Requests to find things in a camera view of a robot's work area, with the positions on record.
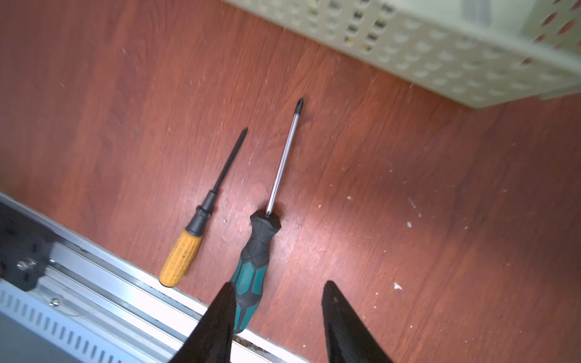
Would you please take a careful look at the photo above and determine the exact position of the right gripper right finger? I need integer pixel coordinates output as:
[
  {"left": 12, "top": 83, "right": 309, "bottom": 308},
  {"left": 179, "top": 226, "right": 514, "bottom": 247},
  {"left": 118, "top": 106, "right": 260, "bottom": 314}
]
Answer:
[{"left": 322, "top": 281, "right": 393, "bottom": 363}]

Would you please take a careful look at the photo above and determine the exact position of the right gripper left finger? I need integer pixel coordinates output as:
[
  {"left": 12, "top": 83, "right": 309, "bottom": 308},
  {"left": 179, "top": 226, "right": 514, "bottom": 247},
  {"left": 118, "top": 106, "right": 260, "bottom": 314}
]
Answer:
[{"left": 170, "top": 281, "right": 236, "bottom": 362}]

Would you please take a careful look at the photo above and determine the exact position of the orange handled black screwdriver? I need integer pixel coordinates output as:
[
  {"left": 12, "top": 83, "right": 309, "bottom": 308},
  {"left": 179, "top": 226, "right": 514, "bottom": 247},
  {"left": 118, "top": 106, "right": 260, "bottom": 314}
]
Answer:
[{"left": 158, "top": 128, "right": 248, "bottom": 287}]

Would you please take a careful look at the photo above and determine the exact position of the green black Phillips screwdriver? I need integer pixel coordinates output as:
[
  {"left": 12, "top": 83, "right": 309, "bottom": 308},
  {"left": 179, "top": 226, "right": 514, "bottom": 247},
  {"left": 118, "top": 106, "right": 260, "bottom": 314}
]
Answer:
[{"left": 231, "top": 98, "right": 304, "bottom": 334}]

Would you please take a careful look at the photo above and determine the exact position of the light green perforated bin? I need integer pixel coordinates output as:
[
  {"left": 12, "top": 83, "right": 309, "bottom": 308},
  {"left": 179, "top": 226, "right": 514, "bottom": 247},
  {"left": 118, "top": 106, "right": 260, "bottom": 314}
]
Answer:
[{"left": 236, "top": 0, "right": 580, "bottom": 108}]

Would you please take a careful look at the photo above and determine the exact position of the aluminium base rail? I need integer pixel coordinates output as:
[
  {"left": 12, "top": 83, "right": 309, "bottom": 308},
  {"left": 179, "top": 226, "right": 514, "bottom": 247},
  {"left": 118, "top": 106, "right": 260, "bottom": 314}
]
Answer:
[{"left": 0, "top": 192, "right": 310, "bottom": 363}]

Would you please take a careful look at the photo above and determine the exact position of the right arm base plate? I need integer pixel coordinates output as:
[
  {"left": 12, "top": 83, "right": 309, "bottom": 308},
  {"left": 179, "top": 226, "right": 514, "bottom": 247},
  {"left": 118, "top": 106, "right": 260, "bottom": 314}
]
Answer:
[{"left": 1, "top": 204, "right": 56, "bottom": 291}]

